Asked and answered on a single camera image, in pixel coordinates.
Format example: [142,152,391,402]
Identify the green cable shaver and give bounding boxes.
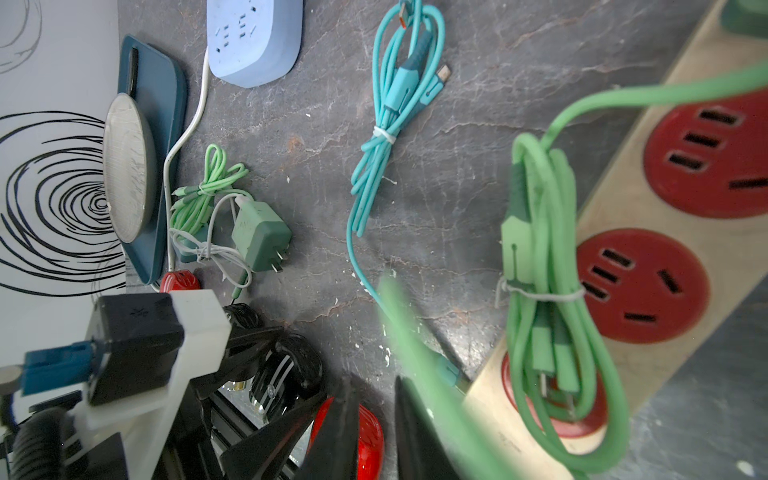
[377,59,768,480]

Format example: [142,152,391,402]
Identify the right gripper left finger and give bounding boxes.
[295,383,360,480]

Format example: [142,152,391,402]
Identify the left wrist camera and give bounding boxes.
[1,290,232,479]

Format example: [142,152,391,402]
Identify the beige power strip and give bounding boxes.
[465,1,767,479]

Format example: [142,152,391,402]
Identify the blue power strip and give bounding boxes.
[206,0,304,88]

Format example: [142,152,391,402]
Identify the teal cable pink charger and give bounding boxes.
[346,0,469,391]

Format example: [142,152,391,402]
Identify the round grey plate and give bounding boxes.
[103,93,158,243]

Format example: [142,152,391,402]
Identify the teal plastic tray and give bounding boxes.
[116,34,189,286]

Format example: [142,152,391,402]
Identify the light green charger white cable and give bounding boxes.
[230,199,294,274]

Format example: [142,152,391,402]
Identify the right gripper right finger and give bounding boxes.
[395,377,459,480]

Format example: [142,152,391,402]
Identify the white charging cable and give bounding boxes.
[169,190,256,289]

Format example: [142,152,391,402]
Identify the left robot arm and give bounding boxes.
[11,325,325,479]

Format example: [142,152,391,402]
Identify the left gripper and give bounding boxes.
[153,327,326,479]

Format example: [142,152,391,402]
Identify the white power cord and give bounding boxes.
[163,47,211,274]

